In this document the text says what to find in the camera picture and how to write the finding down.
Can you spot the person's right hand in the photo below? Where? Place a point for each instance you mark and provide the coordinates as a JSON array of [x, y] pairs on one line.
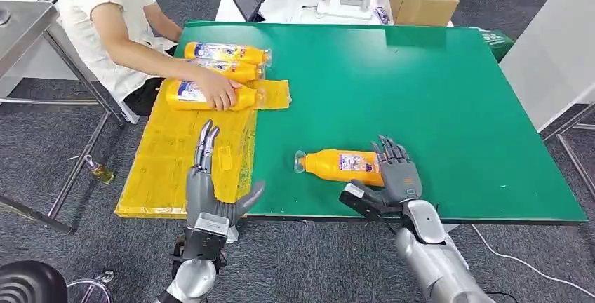
[[218, 92]]

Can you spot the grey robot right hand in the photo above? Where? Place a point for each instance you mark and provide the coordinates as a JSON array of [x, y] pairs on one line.
[[402, 178]]

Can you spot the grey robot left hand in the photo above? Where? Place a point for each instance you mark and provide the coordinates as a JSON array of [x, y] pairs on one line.
[[204, 194]]

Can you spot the orange drink bottle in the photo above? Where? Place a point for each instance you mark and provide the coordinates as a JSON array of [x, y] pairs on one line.
[[223, 53], [232, 72], [330, 166], [183, 96]]

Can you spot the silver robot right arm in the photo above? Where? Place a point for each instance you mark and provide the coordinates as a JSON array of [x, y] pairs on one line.
[[432, 254]]

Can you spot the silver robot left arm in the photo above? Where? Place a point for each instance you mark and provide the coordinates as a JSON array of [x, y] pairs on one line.
[[195, 277]]

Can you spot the yellow sheet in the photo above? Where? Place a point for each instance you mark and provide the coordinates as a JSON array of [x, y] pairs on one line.
[[172, 161]]

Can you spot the white table leg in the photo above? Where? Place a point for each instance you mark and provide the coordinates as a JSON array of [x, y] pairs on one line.
[[448, 227]]

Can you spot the green table mat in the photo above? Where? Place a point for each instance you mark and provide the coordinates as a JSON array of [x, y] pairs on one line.
[[446, 119]]

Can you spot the small yellow glass bottle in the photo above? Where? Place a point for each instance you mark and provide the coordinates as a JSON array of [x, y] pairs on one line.
[[102, 173]]

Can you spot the person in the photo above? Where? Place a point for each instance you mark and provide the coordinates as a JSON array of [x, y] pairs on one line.
[[97, 8]]

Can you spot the white device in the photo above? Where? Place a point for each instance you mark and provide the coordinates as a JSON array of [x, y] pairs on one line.
[[343, 8]]

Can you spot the small printed packet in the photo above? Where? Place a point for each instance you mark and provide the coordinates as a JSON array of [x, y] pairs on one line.
[[382, 15]]

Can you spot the green bag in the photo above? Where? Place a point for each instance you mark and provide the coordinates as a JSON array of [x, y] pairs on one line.
[[497, 43]]

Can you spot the white side table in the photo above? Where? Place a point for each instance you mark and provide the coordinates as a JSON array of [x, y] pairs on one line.
[[553, 50]]

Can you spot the steel bench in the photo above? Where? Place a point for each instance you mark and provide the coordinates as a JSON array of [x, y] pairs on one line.
[[23, 31]]

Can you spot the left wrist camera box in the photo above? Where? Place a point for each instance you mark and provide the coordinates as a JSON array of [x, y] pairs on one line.
[[209, 236]]

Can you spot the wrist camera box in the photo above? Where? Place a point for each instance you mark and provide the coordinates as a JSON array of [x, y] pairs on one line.
[[365, 201], [209, 236]]

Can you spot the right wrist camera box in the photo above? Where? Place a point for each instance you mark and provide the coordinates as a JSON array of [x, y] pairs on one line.
[[365, 201]]

